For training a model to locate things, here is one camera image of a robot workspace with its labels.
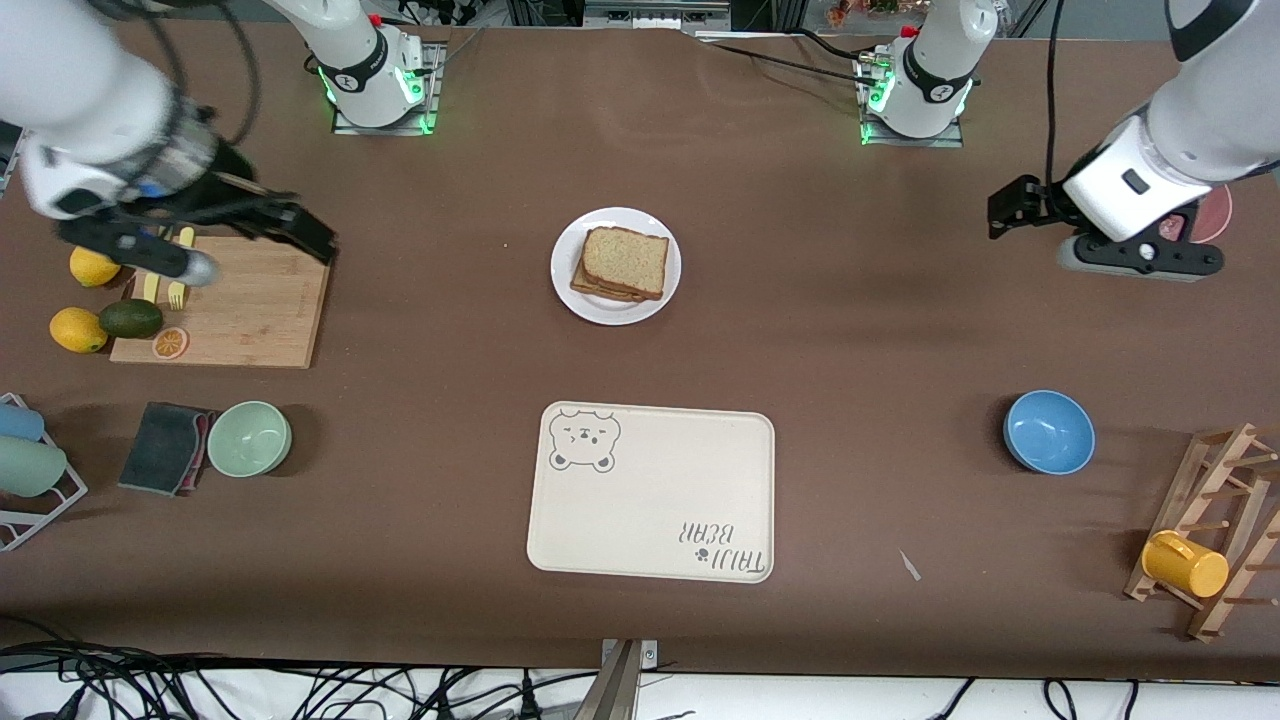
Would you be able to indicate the wooden mug rack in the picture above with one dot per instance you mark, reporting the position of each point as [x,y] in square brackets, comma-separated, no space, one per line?
[1195,490]

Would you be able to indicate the yellow lemon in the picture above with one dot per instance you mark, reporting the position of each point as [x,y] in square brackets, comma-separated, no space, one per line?
[90,268]
[78,330]

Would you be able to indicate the dark grey sponge cloth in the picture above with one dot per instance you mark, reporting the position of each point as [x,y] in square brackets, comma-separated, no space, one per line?
[160,445]

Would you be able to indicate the orange fruit slice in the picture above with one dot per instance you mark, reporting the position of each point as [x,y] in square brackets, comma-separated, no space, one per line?
[170,343]

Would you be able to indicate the blue bowl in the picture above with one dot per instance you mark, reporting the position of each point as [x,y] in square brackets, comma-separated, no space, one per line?
[1050,432]

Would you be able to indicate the grey metal frame beam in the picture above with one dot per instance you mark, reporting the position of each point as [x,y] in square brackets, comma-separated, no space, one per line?
[655,14]

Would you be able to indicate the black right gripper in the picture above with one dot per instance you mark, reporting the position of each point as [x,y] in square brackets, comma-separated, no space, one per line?
[226,196]

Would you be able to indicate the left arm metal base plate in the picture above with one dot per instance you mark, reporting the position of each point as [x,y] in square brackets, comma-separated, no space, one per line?
[950,142]

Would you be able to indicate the plain brown bread slice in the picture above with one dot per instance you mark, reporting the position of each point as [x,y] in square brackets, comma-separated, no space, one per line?
[625,260]

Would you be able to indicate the small white paper scrap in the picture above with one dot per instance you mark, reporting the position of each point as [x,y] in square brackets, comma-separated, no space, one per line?
[910,566]

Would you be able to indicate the white round plate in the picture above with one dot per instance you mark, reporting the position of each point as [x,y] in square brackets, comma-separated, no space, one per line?
[615,312]

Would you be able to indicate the dark green avocado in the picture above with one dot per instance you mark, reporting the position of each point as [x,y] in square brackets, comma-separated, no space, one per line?
[130,319]

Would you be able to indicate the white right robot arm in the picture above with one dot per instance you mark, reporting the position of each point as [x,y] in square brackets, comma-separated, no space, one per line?
[80,90]

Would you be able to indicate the yellow mug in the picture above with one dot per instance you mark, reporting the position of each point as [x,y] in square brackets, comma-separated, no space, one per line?
[1185,565]

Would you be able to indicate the wooden cutting board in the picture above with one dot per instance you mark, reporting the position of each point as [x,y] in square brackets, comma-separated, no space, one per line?
[260,320]

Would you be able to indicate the toasted bread slice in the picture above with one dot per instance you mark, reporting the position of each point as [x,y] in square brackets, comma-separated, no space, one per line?
[590,285]

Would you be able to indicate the pale green bowl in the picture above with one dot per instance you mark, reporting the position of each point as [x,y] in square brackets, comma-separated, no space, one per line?
[249,440]

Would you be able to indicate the pink bowl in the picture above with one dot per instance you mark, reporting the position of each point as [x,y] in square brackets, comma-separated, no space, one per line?
[1215,215]

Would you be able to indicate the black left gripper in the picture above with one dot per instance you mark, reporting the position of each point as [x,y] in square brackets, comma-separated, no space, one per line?
[1052,205]

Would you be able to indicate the light blue cup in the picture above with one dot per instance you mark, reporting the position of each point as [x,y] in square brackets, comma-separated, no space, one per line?
[18,422]

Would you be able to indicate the beige bear print tray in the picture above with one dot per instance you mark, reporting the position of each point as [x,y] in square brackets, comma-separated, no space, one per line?
[650,500]

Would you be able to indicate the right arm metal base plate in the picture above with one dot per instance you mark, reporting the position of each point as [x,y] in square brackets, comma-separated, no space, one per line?
[432,85]

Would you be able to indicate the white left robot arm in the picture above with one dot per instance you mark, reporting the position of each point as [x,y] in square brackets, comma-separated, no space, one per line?
[1200,110]

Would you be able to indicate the pale green cup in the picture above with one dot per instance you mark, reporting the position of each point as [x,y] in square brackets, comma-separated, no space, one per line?
[30,467]

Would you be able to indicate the yellow plastic fork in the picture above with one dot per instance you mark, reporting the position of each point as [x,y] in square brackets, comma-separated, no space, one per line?
[177,297]

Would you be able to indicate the yellow plastic knife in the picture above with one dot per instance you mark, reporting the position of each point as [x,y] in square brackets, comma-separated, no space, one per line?
[151,290]

